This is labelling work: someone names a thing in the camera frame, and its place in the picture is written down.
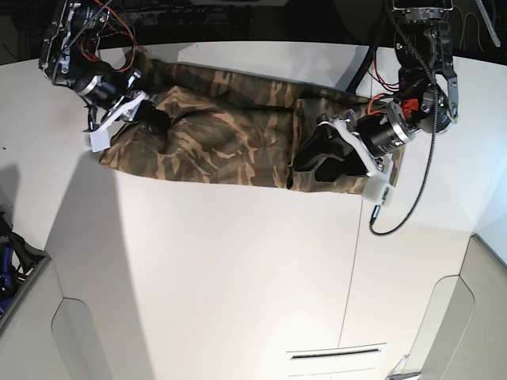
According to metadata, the blue items bin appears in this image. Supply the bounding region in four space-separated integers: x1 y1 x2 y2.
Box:
1 211 49 317

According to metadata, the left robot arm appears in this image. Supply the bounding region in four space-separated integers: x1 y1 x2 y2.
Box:
288 1 459 206

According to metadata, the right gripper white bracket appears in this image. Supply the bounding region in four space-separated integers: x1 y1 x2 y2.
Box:
74 69 171 153

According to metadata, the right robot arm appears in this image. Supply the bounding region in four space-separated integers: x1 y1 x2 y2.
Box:
38 1 170 153

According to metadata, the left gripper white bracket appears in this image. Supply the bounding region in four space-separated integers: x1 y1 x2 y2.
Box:
292 101 415 206

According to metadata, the black power strip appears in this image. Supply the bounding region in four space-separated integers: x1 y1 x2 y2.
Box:
120 9 208 26

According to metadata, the camouflage T-shirt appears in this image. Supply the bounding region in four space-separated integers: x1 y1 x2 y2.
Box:
99 55 368 194

